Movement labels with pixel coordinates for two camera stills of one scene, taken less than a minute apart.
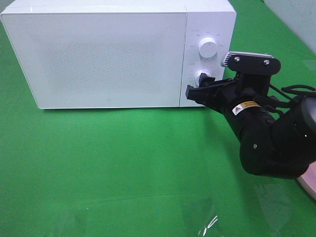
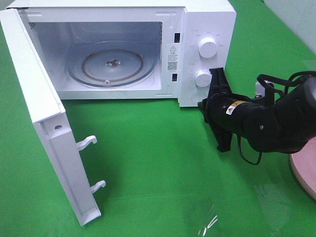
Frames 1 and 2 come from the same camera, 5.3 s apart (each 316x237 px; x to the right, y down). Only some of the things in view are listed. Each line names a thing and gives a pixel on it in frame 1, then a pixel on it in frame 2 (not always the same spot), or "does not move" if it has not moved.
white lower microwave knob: [197, 76] does not move
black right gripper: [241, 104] → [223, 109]
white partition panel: [300, 15] does not move
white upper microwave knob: [208, 47] does not move
